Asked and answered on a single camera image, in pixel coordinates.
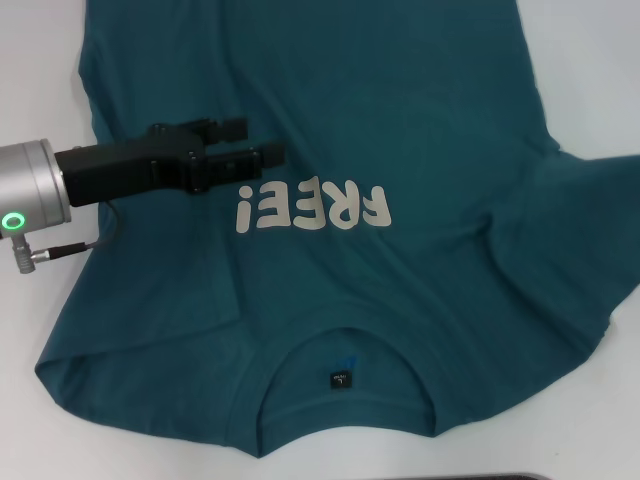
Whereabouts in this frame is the teal blue printed t-shirt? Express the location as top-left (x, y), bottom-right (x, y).
top-left (33, 0), bottom-right (640, 445)

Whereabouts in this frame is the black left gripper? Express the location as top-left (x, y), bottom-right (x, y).
top-left (53, 115), bottom-right (288, 208)

